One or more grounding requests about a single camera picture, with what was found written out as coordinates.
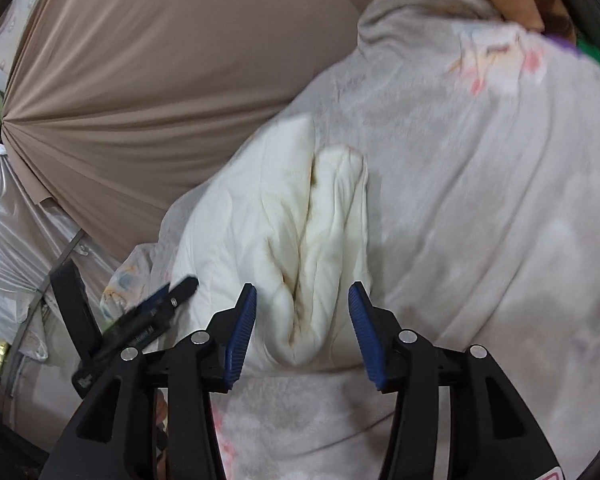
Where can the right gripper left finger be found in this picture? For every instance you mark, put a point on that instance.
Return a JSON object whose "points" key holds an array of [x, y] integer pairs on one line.
{"points": [[113, 433]]}

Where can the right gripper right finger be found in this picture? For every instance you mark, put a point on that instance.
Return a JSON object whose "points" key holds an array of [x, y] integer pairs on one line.
{"points": [[493, 433]]}

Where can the cream quilted jacket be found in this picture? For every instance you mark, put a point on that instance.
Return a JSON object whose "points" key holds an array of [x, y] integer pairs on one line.
{"points": [[290, 219]]}

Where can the silver satin fabric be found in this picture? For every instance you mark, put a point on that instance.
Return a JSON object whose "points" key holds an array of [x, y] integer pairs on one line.
{"points": [[32, 238]]}

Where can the beige draped curtain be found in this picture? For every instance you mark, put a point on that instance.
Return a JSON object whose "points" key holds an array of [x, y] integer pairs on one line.
{"points": [[116, 108]]}

